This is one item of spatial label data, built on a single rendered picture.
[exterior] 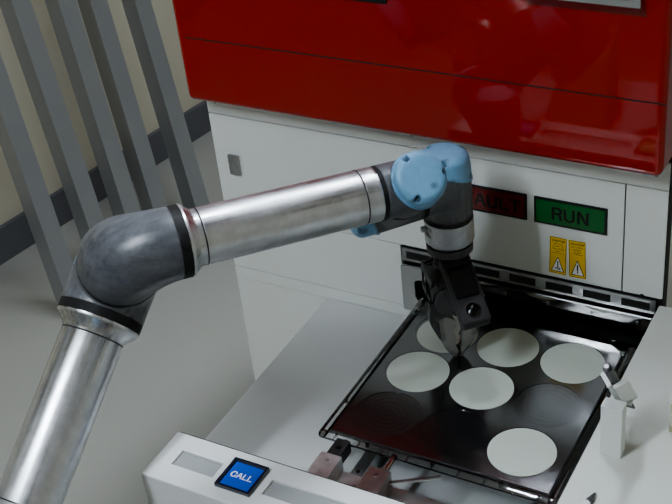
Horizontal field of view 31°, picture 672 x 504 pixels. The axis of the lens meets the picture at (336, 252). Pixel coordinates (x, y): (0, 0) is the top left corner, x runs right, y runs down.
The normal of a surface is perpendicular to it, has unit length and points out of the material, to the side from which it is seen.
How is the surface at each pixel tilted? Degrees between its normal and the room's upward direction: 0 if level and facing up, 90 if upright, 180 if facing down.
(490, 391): 0
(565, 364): 0
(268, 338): 90
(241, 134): 90
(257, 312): 90
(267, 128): 90
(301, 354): 0
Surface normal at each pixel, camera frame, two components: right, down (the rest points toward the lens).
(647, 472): -0.10, -0.83
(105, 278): -0.37, 0.46
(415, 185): 0.24, -0.16
